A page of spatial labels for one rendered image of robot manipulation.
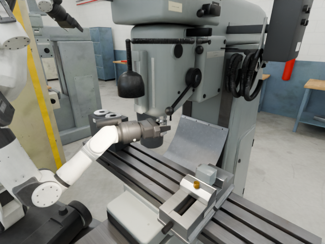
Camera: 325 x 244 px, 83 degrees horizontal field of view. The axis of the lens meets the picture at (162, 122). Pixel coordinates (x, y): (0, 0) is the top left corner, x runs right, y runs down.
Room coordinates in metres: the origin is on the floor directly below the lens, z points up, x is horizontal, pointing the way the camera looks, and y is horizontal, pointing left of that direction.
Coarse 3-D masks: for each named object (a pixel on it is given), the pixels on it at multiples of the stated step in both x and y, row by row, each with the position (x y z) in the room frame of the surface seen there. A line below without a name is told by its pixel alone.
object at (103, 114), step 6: (90, 114) 1.03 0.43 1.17; (96, 114) 1.00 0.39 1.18; (102, 114) 1.00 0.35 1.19; (108, 114) 1.00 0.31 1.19; (114, 114) 1.00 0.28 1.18; (120, 114) 1.00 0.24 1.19; (90, 120) 1.01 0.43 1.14; (126, 120) 0.98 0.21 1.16; (90, 126) 1.02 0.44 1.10; (96, 132) 0.99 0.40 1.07; (114, 144) 0.90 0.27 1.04; (120, 144) 0.93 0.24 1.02; (126, 144) 0.97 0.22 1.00; (114, 150) 0.90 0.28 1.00
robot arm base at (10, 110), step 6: (0, 96) 0.49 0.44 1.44; (0, 102) 0.47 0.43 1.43; (6, 102) 0.50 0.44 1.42; (0, 108) 0.45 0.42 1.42; (6, 108) 0.48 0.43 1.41; (12, 108) 0.51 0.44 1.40; (0, 114) 0.43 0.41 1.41; (6, 114) 0.46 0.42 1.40; (12, 114) 0.49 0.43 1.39; (0, 120) 0.42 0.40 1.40; (6, 120) 0.44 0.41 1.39; (0, 126) 0.43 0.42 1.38
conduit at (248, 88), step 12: (228, 48) 0.79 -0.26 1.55; (240, 60) 0.74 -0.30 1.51; (252, 60) 0.70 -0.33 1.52; (228, 72) 0.75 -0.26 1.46; (240, 72) 0.84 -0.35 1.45; (252, 72) 0.68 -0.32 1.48; (228, 84) 0.75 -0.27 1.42; (240, 84) 0.71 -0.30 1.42; (252, 84) 0.80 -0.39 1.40; (252, 96) 0.75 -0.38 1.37
